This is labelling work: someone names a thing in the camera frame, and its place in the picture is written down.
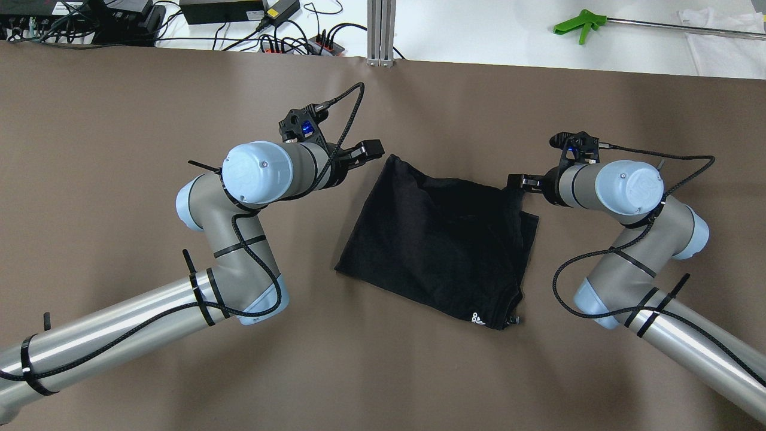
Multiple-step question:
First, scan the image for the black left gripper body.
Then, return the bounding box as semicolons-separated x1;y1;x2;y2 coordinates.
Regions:
323;144;360;189

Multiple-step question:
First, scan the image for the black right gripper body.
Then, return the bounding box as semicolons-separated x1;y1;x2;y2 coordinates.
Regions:
540;168;566;207

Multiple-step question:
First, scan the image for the black graphic t-shirt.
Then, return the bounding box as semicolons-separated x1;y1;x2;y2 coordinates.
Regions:
335;155;539;330

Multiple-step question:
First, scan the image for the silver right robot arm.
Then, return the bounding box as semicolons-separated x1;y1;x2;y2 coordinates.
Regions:
508;159;765;422

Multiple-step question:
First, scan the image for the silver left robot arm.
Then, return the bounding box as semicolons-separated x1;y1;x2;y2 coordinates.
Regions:
2;139;385;424

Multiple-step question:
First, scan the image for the black power adapter box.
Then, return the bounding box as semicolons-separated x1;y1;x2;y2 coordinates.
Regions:
178;1;268;25

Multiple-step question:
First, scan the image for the white folded cloth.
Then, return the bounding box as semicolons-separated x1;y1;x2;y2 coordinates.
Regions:
677;7;765;80

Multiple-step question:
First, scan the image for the black electronics hub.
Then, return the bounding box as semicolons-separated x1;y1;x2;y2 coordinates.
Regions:
1;1;167;47

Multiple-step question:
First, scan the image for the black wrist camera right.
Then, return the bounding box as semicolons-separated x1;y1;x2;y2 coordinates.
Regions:
549;131;601;167

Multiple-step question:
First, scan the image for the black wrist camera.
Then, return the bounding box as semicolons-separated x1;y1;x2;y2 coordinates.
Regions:
279;104;329;145
549;131;601;167

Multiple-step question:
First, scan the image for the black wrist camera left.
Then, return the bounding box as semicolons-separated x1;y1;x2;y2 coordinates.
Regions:
279;104;329;145

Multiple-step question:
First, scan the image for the aluminium frame post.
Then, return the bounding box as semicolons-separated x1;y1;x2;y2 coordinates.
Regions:
366;0;397;68

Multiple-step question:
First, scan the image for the green handled grabber tool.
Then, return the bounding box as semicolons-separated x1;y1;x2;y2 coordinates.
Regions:
552;9;765;45

